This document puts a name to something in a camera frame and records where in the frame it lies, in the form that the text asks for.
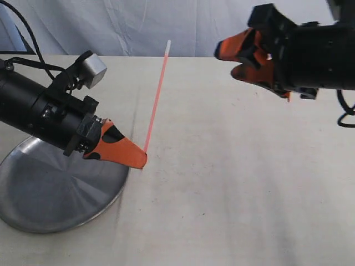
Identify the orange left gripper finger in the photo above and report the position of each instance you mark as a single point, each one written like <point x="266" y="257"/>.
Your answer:
<point x="113" y="146"/>

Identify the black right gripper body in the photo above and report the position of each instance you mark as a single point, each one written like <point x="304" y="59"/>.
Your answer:
<point x="276" y="32"/>

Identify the white backdrop cloth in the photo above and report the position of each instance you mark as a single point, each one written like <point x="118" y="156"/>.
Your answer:
<point x="134" y="28"/>

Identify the round steel plate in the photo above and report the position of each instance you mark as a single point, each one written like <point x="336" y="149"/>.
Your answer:
<point x="43" y="191"/>

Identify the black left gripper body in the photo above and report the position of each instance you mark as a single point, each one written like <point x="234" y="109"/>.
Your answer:
<point x="64" y="121"/>

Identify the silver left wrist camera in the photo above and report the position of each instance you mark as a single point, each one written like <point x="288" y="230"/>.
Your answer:
<point x="91" y="69"/>

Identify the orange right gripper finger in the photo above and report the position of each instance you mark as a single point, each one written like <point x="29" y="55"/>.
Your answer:
<point x="246" y="46"/>
<point x="270" y="76"/>

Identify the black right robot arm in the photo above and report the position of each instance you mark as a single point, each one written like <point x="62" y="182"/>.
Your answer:
<point x="324" y="54"/>

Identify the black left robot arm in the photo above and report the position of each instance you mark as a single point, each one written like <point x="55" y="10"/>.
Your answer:
<point x="17" y="96"/>

